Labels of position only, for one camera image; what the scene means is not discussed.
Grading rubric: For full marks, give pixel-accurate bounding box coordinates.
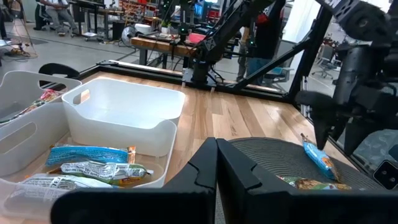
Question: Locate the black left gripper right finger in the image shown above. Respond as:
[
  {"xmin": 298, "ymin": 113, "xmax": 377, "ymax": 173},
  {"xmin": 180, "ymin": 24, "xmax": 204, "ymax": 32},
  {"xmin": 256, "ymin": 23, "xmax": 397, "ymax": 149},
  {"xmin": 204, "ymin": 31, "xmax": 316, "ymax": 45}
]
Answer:
[{"xmin": 216, "ymin": 138, "xmax": 398, "ymax": 224}]

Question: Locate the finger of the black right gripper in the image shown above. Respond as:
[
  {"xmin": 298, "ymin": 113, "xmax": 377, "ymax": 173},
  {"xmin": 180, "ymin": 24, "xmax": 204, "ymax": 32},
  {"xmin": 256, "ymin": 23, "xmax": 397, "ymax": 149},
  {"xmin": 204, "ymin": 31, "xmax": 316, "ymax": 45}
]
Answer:
[
  {"xmin": 343, "ymin": 119, "xmax": 371, "ymax": 156},
  {"xmin": 294, "ymin": 90, "xmax": 343, "ymax": 151}
]

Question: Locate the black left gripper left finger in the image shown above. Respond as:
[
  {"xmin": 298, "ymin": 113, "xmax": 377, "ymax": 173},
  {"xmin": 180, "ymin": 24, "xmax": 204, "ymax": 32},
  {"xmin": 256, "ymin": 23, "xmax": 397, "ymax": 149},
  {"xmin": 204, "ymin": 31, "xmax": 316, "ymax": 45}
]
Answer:
[{"xmin": 50, "ymin": 136, "xmax": 218, "ymax": 224}]

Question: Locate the light blue granola bar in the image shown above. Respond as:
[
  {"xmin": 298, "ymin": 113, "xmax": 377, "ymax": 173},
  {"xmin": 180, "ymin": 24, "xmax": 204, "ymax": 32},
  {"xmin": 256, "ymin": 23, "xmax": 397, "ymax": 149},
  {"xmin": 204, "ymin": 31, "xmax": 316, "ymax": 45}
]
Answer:
[
  {"xmin": 300, "ymin": 133, "xmax": 340, "ymax": 183},
  {"xmin": 45, "ymin": 144, "xmax": 137, "ymax": 167}
]

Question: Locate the orange green Chewy granola bar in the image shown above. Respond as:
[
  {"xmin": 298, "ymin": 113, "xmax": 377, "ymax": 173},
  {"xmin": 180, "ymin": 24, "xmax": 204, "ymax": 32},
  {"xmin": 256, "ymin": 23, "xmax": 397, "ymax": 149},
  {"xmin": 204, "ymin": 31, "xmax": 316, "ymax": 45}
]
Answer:
[
  {"xmin": 276, "ymin": 175, "xmax": 353, "ymax": 191},
  {"xmin": 48, "ymin": 160, "xmax": 155, "ymax": 187}
]

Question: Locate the silver white snack packet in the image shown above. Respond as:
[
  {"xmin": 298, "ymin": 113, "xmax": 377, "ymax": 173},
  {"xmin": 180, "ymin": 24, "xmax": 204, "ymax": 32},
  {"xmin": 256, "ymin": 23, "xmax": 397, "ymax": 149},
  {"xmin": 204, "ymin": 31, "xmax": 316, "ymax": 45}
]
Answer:
[{"xmin": 4, "ymin": 174, "xmax": 114, "ymax": 215}]

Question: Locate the round grey woven mat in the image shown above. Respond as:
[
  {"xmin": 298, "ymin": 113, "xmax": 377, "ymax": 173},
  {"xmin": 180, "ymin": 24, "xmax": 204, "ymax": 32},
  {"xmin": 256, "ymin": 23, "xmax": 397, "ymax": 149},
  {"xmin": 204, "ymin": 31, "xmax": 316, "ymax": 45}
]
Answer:
[{"xmin": 228, "ymin": 136, "xmax": 385, "ymax": 191}]

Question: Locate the grey office chair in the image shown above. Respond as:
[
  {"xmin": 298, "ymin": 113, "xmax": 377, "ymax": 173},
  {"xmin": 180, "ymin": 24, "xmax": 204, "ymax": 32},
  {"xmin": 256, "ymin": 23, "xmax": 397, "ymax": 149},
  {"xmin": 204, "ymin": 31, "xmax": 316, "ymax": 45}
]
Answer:
[
  {"xmin": 312, "ymin": 43, "xmax": 339, "ymax": 80},
  {"xmin": 264, "ymin": 40, "xmax": 295, "ymax": 91}
]

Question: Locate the white plastic bin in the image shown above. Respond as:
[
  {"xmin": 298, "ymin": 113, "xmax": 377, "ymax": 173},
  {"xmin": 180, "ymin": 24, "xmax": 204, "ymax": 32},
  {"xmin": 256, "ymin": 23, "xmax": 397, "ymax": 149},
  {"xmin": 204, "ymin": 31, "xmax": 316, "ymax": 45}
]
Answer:
[{"xmin": 61, "ymin": 77, "xmax": 187, "ymax": 157}]

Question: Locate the person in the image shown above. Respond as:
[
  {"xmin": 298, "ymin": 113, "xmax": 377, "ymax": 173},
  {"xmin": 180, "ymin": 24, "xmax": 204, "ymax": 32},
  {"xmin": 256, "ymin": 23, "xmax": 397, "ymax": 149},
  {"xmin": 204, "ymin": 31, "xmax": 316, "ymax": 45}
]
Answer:
[
  {"xmin": 33, "ymin": 0, "xmax": 78, "ymax": 37},
  {"xmin": 236, "ymin": 0, "xmax": 287, "ymax": 85}
]

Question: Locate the clear plastic bin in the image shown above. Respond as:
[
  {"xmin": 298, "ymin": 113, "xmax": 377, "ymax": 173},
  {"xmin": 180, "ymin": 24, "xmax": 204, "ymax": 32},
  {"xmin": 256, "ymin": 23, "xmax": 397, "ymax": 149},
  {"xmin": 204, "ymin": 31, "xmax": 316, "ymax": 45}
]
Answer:
[{"xmin": 0, "ymin": 101, "xmax": 178, "ymax": 224}]

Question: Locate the wooden workbench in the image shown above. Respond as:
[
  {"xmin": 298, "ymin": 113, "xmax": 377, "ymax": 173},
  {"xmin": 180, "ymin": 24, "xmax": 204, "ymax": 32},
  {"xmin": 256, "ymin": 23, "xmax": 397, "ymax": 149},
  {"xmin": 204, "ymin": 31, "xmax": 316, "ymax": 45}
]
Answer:
[{"xmin": 130, "ymin": 34, "xmax": 200, "ymax": 70}]

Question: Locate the white floor fan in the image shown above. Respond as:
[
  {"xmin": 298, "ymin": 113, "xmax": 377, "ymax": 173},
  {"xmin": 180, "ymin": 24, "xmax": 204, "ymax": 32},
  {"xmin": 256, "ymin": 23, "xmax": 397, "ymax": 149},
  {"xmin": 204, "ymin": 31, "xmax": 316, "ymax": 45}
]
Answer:
[{"xmin": 120, "ymin": 24, "xmax": 140, "ymax": 47}]

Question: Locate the translucent grey plastic bin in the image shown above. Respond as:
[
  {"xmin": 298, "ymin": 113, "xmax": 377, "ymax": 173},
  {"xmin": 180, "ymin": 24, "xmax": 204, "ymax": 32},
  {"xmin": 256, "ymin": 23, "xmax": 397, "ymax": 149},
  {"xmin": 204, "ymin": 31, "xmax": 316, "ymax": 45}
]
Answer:
[{"xmin": 0, "ymin": 70, "xmax": 82, "ymax": 125}]

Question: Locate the small green desk plant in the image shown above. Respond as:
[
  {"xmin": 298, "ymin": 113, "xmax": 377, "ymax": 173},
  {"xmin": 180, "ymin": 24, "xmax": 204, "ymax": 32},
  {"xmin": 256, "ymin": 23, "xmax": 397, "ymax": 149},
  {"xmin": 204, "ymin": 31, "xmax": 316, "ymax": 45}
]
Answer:
[{"xmin": 160, "ymin": 19, "xmax": 172, "ymax": 34}]

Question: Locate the shelf with red bins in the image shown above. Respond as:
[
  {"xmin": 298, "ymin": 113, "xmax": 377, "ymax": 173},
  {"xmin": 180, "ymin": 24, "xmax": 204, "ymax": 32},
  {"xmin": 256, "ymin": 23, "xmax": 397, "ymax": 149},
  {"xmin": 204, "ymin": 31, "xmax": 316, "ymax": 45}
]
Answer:
[{"xmin": 119, "ymin": 0, "xmax": 160, "ymax": 22}]

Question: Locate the black office desk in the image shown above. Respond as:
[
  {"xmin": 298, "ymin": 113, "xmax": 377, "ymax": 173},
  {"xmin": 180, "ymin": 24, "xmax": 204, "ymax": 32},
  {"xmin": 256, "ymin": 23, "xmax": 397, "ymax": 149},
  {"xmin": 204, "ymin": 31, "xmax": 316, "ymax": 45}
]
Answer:
[{"xmin": 67, "ymin": 0, "xmax": 125, "ymax": 40}]

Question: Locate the black table camera box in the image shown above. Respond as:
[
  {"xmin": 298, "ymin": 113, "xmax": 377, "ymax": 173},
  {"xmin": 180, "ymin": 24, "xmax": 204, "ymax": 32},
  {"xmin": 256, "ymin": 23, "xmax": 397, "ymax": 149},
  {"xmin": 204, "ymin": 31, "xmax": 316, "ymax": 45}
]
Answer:
[{"xmin": 373, "ymin": 160, "xmax": 398, "ymax": 190}]

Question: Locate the black aluminium table frame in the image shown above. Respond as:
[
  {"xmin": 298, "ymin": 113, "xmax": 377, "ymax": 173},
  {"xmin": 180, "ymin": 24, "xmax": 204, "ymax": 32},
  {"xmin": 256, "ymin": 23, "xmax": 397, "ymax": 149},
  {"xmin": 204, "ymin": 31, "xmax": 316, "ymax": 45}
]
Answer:
[{"xmin": 73, "ymin": 0, "xmax": 398, "ymax": 190}]

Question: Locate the black curved frame bracket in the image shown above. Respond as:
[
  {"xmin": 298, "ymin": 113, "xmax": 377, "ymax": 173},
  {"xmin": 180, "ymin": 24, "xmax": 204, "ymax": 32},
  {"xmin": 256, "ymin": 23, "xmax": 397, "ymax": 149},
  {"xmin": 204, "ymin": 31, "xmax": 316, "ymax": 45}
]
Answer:
[{"xmin": 38, "ymin": 62, "xmax": 80, "ymax": 92}]

